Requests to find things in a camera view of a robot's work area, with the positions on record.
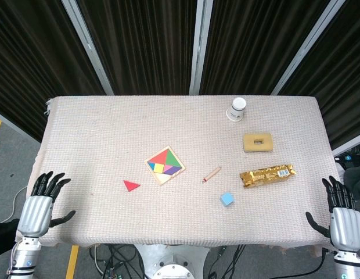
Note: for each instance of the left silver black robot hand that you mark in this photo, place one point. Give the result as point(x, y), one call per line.
point(35, 212)

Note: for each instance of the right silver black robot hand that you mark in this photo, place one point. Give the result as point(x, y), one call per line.
point(345, 229)

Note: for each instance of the small red triangle piece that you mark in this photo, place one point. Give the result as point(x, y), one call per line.
point(130, 185)

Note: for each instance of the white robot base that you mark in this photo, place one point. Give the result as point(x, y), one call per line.
point(174, 257)

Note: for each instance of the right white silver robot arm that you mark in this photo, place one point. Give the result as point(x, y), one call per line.
point(349, 266)

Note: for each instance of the blue tangram triangle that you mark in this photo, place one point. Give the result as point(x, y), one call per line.
point(151, 166)

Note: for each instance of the wooden tangram tray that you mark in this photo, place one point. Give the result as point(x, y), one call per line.
point(162, 179)

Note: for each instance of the yellow tangram square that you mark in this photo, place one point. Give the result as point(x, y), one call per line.
point(159, 168)

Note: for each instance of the large red tangram triangle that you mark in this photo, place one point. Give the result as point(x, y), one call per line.
point(161, 158)

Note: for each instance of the pink tangram triangle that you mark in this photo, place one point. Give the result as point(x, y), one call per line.
point(167, 168)

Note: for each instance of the purple parallelogram puzzle piece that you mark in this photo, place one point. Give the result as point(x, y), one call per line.
point(173, 171)

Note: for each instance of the green tangram triangle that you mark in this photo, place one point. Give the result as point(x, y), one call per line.
point(172, 159)

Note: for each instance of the black fabric cover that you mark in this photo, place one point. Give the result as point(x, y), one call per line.
point(4, 238)

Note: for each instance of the black equipment with teal lights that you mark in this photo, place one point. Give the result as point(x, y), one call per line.
point(352, 171)

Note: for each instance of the gold foil snack pack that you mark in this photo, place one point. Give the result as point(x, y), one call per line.
point(265, 175)

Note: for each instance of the light blue cube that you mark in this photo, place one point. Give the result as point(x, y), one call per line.
point(227, 199)

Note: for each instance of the yellow sponge with hole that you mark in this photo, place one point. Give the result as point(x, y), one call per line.
point(251, 142)

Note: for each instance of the dark curtain panel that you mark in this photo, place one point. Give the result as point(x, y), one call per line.
point(249, 46)
point(342, 87)
point(142, 46)
point(32, 58)

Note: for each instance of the wooden pencil with red tip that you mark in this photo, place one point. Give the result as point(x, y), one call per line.
point(212, 174)

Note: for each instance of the white paper cup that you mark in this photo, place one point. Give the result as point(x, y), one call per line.
point(236, 110)

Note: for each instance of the beige woven tablecloth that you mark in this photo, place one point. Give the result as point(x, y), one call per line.
point(180, 128)

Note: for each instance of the grey metal frame post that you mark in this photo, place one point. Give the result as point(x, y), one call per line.
point(200, 46)
point(87, 46)
point(309, 46)

